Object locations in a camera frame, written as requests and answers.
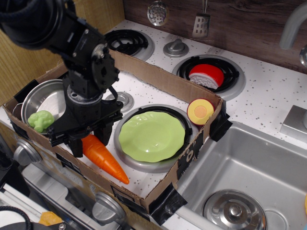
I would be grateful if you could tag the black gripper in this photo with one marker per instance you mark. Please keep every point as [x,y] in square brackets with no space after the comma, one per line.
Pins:
[81,118]

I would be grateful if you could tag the orange toy carrot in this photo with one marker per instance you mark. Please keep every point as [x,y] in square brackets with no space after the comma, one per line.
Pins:
[99,155]

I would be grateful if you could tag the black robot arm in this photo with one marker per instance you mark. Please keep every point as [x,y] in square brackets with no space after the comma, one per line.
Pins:
[54,25]

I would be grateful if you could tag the light green plate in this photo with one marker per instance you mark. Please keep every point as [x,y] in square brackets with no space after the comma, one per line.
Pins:
[151,136]

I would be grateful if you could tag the green toy broccoli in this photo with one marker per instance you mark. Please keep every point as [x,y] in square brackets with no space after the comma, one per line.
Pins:
[41,120]

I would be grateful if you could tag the silver stove knob centre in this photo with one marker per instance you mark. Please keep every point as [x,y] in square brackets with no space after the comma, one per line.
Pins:
[127,100]

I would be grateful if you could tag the silver stove knob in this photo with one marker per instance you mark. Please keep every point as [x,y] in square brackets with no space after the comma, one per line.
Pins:
[176,49]
[127,100]

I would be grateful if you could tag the silver metal pot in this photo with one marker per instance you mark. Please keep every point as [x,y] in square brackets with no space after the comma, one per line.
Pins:
[47,96]

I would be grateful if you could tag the silver oven knob left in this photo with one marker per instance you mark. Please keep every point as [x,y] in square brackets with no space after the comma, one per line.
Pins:
[25,154]

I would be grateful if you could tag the silver oven knob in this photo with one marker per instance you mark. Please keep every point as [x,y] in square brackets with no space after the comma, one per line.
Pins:
[106,210]
[25,154]

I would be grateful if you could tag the silver oven knob right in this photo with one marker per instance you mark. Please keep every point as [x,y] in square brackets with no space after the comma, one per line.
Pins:
[106,210]

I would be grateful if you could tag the brown cardboard fence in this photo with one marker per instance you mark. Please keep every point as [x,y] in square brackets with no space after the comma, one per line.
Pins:
[147,198]

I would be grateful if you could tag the yellow cloth scrap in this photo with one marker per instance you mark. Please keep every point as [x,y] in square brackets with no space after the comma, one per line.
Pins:
[49,218]

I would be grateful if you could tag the front right burner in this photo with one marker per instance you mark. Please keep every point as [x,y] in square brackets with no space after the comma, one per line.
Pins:
[161,166]

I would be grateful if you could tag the burner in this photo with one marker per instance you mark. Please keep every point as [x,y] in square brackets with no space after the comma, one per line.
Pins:
[161,166]
[131,42]
[234,77]

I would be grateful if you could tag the back left burner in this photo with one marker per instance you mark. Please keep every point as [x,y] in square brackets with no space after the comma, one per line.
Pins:
[131,42]

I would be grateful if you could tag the halved yellow toy fruit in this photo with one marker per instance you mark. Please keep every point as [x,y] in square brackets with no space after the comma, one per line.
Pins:
[199,111]

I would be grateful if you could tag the silver stove knob back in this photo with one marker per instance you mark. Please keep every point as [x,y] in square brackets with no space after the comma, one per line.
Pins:
[176,49]

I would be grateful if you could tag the red toy cheese wedge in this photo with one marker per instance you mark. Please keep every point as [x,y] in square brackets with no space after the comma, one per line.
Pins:
[207,75]

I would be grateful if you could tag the hanging silver strainer spoon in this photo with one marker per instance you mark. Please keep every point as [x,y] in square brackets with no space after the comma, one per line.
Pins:
[158,13]

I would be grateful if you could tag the back right burner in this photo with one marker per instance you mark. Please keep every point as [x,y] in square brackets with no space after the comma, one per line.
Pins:
[234,77]

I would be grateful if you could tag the hanging silver spatula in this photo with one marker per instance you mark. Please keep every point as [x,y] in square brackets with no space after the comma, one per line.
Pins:
[202,22]

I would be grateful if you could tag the silver sink drain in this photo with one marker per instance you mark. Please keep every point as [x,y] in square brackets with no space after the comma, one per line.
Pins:
[234,210]

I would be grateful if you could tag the silver sink basin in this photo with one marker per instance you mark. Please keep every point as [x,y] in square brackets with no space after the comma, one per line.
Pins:
[272,171]

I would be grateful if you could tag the silver faucet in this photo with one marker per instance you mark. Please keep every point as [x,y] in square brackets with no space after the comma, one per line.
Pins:
[293,40]

